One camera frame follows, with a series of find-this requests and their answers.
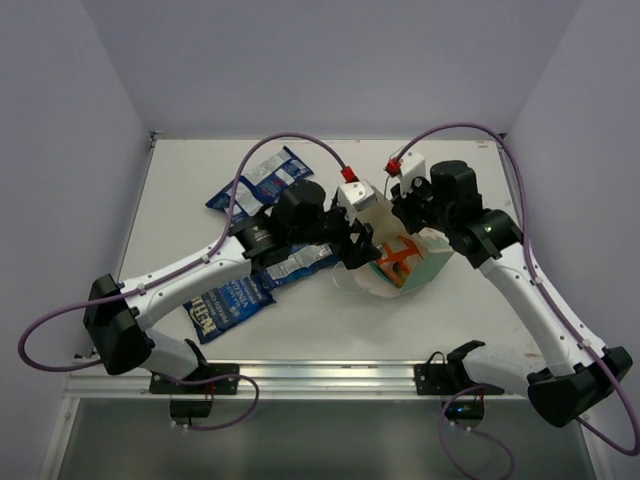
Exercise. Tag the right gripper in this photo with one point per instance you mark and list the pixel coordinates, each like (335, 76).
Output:
(402, 203)

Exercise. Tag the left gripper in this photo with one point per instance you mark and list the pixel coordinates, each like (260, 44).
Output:
(347, 235)

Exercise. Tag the green paper bag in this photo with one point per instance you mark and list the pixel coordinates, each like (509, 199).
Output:
(365, 280)

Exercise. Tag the blue white snack bag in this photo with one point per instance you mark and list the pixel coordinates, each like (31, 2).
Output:
(271, 177)

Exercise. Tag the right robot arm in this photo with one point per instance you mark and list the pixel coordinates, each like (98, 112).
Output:
(577, 368)

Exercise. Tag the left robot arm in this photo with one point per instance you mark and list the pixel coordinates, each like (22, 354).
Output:
(120, 316)

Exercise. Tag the orange white snack bag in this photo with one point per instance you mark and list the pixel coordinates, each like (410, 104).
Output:
(399, 257)

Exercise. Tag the right black control box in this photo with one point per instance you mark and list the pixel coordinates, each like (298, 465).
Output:
(465, 411)

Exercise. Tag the black control box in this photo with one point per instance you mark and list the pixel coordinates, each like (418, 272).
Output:
(465, 411)
(186, 411)

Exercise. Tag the left black control box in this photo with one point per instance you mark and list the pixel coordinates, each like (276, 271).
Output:
(186, 411)

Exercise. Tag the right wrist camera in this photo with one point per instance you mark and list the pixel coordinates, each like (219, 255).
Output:
(406, 168)

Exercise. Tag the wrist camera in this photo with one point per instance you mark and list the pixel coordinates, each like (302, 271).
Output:
(406, 168)
(354, 196)

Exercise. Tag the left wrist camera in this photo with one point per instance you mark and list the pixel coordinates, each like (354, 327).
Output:
(354, 196)

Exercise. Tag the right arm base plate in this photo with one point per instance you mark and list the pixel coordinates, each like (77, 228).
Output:
(440, 379)

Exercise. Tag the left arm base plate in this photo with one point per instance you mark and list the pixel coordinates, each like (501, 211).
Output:
(213, 379)

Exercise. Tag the aluminium rail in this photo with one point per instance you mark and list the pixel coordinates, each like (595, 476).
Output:
(317, 379)

